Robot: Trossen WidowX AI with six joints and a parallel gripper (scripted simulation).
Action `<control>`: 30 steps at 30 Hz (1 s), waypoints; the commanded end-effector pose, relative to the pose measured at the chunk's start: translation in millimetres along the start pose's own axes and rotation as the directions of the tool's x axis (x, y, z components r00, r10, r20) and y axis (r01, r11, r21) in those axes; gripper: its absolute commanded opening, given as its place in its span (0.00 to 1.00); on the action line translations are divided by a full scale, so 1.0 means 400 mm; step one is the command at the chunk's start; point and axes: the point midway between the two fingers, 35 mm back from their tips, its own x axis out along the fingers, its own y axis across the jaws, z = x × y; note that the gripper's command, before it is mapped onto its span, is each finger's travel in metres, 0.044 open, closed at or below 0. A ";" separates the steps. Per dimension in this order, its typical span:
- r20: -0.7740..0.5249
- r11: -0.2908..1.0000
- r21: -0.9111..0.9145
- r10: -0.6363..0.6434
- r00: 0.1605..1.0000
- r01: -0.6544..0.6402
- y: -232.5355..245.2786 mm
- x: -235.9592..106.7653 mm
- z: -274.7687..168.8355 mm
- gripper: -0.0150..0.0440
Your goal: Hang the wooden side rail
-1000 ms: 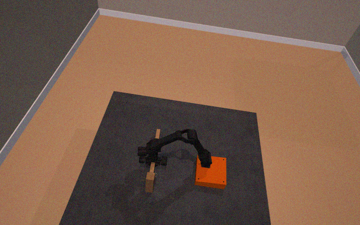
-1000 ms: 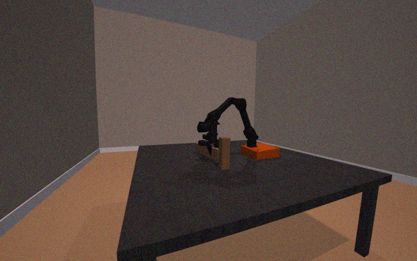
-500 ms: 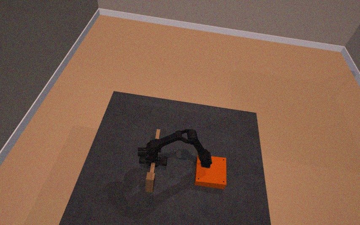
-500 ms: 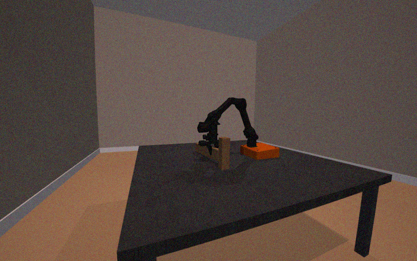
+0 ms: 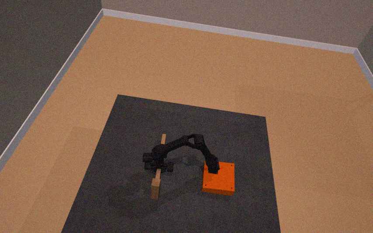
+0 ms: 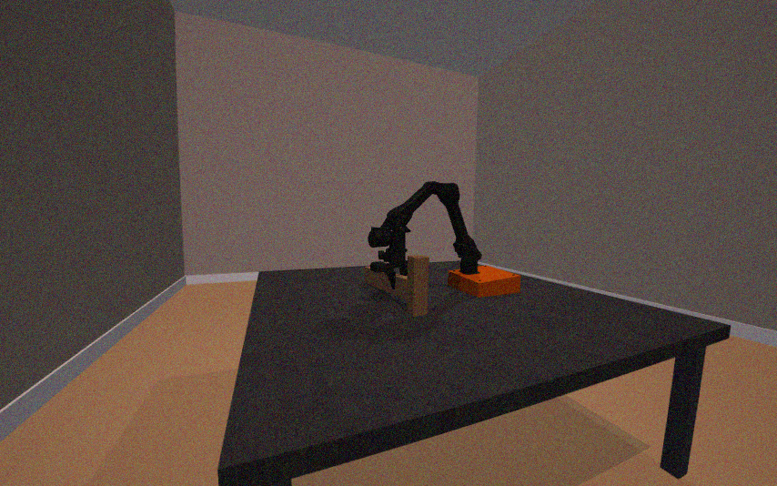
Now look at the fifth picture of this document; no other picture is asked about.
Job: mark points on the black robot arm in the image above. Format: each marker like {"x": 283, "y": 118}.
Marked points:
{"x": 159, "y": 152}

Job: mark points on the brown wooden post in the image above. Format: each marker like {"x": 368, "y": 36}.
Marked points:
{"x": 155, "y": 188}

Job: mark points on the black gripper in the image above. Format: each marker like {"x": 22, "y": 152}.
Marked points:
{"x": 163, "y": 166}

